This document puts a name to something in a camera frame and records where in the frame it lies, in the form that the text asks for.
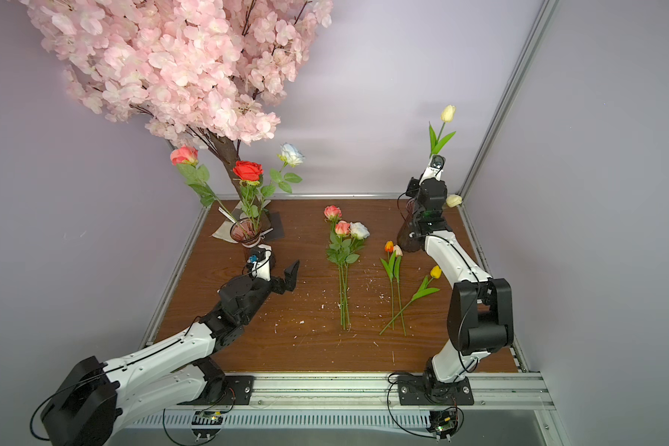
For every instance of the right controller board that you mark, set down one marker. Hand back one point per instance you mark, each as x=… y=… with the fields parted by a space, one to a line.
x=445 y=423

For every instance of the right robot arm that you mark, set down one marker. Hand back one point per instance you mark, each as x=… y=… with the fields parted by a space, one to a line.
x=480 y=317

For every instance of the orange tulip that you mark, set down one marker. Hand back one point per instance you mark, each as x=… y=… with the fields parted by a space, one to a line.
x=389 y=264

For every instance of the dark glass vase right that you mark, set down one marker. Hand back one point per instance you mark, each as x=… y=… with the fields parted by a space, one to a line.
x=406 y=238

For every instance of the yellow tulip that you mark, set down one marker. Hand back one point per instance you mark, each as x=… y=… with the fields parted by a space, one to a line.
x=424 y=290

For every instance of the left controller board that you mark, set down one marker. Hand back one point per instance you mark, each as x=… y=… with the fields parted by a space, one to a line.
x=205 y=425

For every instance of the aluminium front rail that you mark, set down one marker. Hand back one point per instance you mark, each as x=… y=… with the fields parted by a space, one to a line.
x=333 y=391

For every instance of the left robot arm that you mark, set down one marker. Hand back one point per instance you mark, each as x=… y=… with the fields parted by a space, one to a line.
x=97 y=399

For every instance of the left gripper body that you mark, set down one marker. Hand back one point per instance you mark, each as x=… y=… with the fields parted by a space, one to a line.
x=273 y=286

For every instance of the pink cherry blossom tree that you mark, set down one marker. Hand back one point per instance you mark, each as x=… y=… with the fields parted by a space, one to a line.
x=207 y=74

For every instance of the pink orange rose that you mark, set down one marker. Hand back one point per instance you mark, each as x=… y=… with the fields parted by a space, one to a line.
x=196 y=176

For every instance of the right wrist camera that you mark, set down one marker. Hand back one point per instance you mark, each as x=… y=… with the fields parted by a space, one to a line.
x=434 y=168

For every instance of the red rose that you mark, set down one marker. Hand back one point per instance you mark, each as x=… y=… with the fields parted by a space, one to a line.
x=247 y=170

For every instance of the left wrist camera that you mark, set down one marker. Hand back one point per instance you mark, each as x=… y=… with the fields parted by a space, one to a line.
x=259 y=262

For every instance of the dark glass vase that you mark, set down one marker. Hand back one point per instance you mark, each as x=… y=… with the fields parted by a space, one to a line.
x=245 y=233
x=406 y=238

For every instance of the white rose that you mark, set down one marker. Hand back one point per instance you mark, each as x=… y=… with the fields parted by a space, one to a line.
x=354 y=235
x=291 y=154

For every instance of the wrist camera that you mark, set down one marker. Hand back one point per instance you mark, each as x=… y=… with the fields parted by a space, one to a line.
x=434 y=168
x=259 y=262

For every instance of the controller board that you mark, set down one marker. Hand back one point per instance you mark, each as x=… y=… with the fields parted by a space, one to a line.
x=445 y=423
x=205 y=425

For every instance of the pale pink tulip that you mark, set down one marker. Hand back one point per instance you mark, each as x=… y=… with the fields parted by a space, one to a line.
x=397 y=254

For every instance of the tree base plate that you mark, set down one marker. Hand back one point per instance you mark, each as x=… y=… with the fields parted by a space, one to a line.
x=273 y=228

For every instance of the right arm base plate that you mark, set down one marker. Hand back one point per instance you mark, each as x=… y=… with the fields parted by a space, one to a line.
x=419 y=390

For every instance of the beige paper sheet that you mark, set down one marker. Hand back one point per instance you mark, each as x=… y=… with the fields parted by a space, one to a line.
x=223 y=230

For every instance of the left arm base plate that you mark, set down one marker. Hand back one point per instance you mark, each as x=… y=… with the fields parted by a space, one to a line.
x=231 y=390

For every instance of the dark glass vase left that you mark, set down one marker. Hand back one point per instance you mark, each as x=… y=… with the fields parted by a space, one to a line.
x=245 y=233

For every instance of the white tulip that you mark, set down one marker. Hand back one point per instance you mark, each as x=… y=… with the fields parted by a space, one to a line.
x=453 y=200

